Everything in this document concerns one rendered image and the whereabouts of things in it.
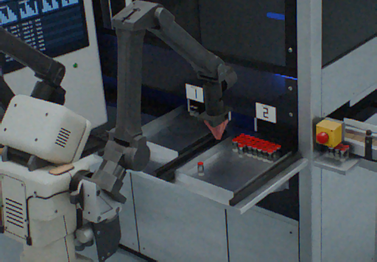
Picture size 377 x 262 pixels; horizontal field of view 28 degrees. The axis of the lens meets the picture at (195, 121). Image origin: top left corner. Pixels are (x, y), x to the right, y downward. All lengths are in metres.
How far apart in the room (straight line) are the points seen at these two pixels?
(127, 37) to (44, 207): 0.49
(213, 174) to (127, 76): 0.78
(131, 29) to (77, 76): 1.22
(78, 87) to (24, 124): 1.09
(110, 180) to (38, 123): 0.25
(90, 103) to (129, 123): 1.20
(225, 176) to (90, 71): 0.83
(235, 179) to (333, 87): 0.49
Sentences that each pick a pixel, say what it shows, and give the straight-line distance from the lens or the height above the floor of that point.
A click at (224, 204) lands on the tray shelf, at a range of 2.49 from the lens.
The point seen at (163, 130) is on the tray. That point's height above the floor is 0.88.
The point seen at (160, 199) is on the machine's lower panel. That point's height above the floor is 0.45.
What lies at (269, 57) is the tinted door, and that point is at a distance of 2.67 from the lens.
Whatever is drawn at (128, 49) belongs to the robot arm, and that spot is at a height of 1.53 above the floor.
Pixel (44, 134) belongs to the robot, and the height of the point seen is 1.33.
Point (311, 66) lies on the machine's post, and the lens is 2.58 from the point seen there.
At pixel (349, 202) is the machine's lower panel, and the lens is 3.09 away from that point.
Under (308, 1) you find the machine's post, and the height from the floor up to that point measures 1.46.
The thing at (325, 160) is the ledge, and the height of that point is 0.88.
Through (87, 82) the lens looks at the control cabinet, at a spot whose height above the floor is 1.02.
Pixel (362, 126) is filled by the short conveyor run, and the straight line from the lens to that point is 2.80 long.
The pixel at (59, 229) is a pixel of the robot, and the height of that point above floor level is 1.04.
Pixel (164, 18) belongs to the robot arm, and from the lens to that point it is 1.99.
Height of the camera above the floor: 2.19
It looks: 25 degrees down
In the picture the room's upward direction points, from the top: 4 degrees counter-clockwise
